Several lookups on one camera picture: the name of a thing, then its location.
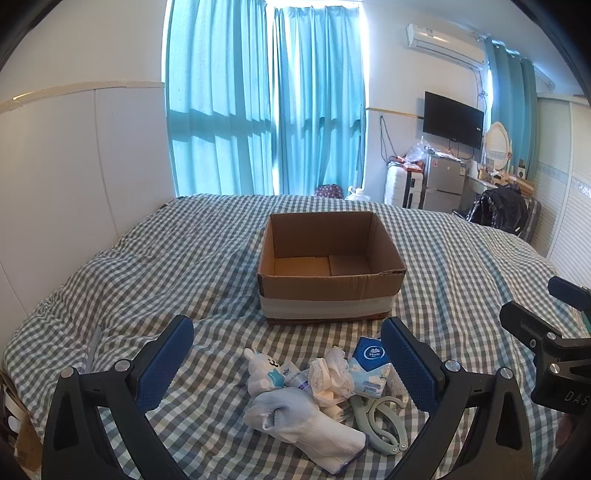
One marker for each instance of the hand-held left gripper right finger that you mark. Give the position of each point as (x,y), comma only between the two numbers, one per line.
(406,364)

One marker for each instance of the narrow teal curtain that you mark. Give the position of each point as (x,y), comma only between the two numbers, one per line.
(512,110)

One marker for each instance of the white dressing table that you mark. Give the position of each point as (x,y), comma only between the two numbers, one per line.
(478,183)

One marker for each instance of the wide teal curtain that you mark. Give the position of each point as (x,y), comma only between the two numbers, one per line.
(217,101)

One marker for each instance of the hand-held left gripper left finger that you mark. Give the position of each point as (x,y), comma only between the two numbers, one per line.
(166,364)

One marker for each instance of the oval white mirror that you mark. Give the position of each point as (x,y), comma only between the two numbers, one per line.
(497,143)

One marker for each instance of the white air conditioner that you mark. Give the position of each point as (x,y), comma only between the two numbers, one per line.
(443,41)

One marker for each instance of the clear plastic bag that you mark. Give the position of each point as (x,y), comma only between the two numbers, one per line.
(415,154)

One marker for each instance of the brown cardboard box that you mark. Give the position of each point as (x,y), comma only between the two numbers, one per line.
(21,438)

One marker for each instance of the white cream tube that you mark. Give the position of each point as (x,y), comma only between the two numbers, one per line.
(293,374)

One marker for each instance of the blue tissue packet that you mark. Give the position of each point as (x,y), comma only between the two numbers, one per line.
(369,364)

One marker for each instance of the white bottle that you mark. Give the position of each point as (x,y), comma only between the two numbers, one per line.
(474,170)

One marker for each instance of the white wardrobe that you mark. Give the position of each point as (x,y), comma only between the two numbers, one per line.
(565,184)

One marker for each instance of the black jacket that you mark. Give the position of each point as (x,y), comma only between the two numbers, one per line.
(498,210)

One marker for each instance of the white headboard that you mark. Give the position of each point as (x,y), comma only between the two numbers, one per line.
(69,184)

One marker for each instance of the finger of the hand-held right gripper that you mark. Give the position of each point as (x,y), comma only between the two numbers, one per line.
(526,323)
(565,290)

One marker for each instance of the white and black suitcase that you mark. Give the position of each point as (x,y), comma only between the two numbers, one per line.
(414,189)

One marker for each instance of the red patterned bag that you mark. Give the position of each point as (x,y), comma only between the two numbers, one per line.
(329,191)

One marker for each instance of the small silver fridge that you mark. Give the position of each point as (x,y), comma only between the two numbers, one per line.
(444,182)

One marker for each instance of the pale green folding hanger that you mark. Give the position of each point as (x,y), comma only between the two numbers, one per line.
(358,408)

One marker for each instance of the black wall television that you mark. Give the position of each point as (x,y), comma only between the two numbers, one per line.
(452,119)

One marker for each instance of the white ribbed suitcase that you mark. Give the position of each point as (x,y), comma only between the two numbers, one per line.
(395,184)

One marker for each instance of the white sock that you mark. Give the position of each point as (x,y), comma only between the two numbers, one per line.
(304,427)

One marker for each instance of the white plush rabbit toy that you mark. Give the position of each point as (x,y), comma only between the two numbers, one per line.
(261,374)

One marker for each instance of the white plastic bag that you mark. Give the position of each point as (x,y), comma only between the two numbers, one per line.
(358,194)

